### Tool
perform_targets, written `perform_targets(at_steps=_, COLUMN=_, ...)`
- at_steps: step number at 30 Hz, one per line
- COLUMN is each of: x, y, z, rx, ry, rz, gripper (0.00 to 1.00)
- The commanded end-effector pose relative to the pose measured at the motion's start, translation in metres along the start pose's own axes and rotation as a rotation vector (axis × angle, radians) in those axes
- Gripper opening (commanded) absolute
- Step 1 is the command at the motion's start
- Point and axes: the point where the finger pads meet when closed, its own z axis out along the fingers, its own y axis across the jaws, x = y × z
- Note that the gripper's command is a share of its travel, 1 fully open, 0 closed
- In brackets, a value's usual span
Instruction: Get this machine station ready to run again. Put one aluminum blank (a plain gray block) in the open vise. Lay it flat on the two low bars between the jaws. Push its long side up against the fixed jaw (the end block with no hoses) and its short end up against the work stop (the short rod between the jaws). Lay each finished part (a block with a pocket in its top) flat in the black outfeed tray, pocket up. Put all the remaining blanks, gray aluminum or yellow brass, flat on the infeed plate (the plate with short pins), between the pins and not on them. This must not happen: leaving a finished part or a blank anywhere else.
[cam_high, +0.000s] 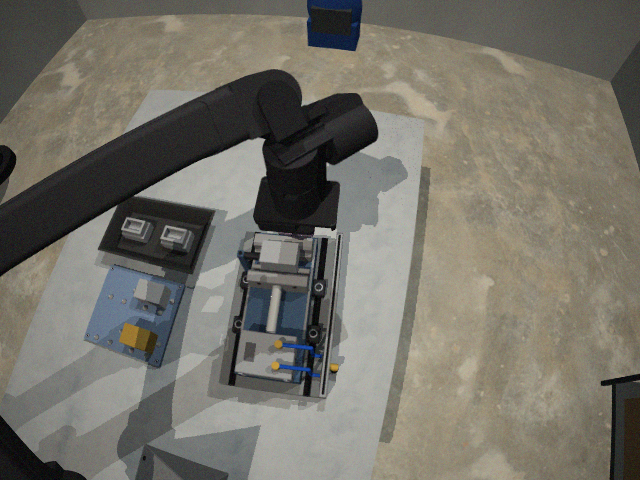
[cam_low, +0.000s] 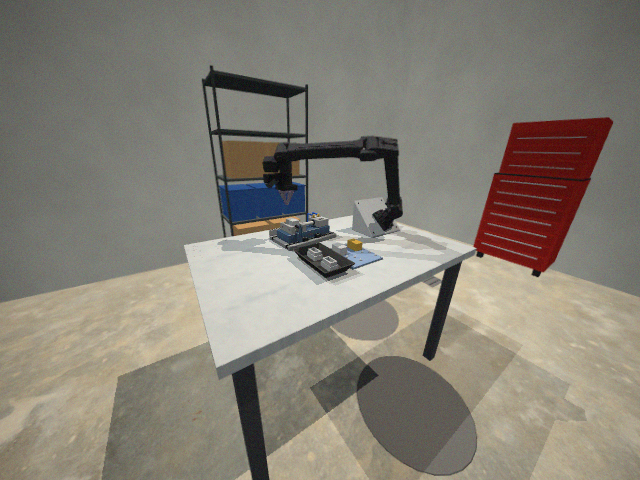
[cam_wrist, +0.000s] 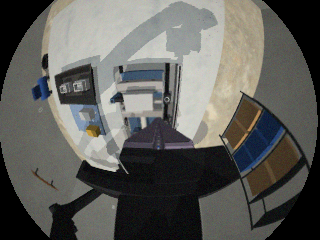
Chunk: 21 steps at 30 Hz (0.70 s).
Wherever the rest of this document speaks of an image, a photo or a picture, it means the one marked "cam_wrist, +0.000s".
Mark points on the yellow rectangular block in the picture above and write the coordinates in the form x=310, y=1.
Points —
x=93, y=130

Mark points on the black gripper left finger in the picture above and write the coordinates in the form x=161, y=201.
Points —
x=145, y=138

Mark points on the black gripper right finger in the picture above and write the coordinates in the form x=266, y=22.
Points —
x=171, y=138

